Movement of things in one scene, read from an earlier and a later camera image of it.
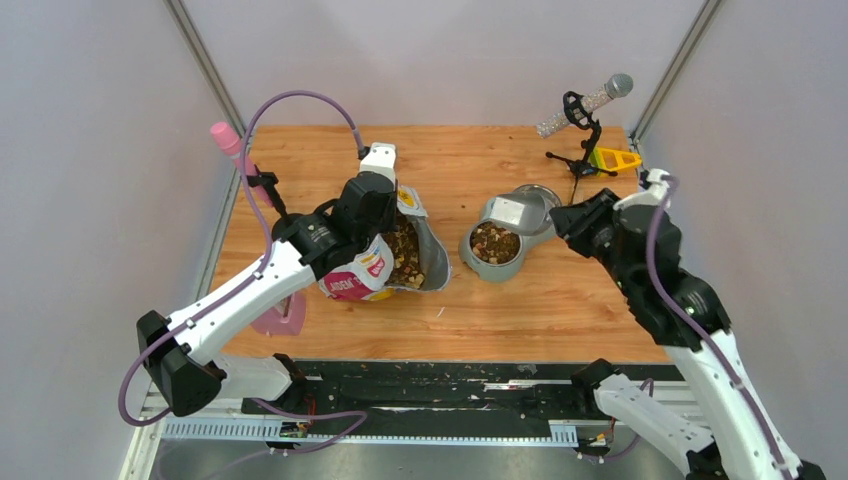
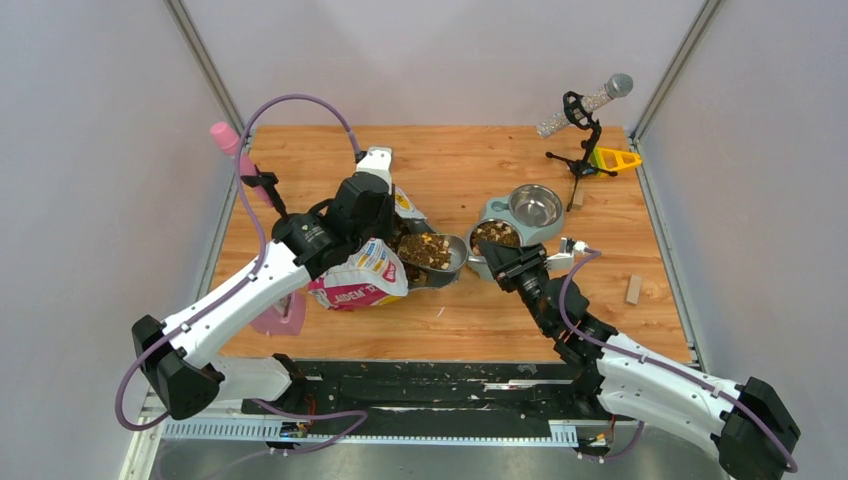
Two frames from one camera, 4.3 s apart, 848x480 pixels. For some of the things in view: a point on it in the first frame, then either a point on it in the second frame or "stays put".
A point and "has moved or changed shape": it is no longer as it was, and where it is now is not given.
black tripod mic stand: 585,121 stays put
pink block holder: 285,319 stays put
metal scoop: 519,213 → 433,253
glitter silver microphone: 618,86 stays put
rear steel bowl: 552,200 stays put
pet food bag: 409,256 has moved or changed shape
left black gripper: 389,221 stays put
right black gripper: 572,220 → 507,262
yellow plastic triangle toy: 612,159 stays put
